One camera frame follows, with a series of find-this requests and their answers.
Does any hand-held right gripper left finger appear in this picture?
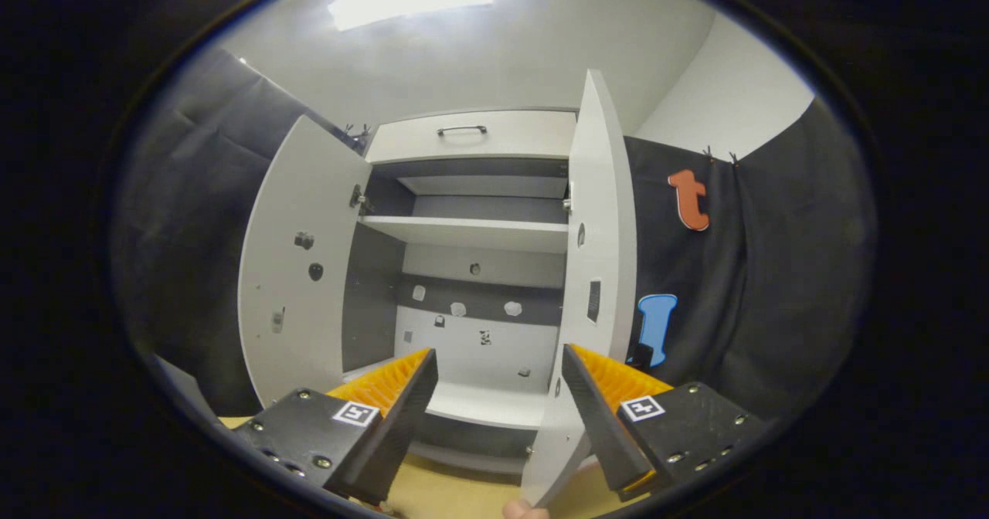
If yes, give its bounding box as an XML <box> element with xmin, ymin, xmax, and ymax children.
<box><xmin>232</xmin><ymin>348</ymin><xmax>440</xmax><ymax>507</ymax></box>

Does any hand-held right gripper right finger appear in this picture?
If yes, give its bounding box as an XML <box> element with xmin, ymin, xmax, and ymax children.
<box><xmin>562</xmin><ymin>343</ymin><xmax>767</xmax><ymax>503</ymax></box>

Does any white door with phone sticker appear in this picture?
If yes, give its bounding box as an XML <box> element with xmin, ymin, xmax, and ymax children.
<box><xmin>238</xmin><ymin>115</ymin><xmax>373</xmax><ymax>408</ymax></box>

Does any white door with cat sticker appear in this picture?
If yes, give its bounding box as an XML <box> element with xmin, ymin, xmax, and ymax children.
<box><xmin>522</xmin><ymin>70</ymin><xmax>638</xmax><ymax>507</ymax></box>

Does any white cabinet shelf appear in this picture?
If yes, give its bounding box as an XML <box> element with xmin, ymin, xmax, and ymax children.
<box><xmin>344</xmin><ymin>357</ymin><xmax>553</xmax><ymax>431</ymax></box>
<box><xmin>359</xmin><ymin>215</ymin><xmax>570</xmax><ymax>254</ymax></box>

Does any dark grey cabinet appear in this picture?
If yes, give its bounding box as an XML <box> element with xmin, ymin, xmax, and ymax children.
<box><xmin>340</xmin><ymin>106</ymin><xmax>580</xmax><ymax>475</ymax></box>

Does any white cabinet drawer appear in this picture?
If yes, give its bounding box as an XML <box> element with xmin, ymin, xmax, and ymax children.
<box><xmin>365</xmin><ymin>110</ymin><xmax>579</xmax><ymax>165</ymax></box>

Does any black backdrop cloth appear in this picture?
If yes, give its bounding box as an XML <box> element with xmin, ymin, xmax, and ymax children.
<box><xmin>112</xmin><ymin>44</ymin><xmax>364</xmax><ymax>419</ymax></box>
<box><xmin>624</xmin><ymin>98</ymin><xmax>879</xmax><ymax>421</ymax></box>

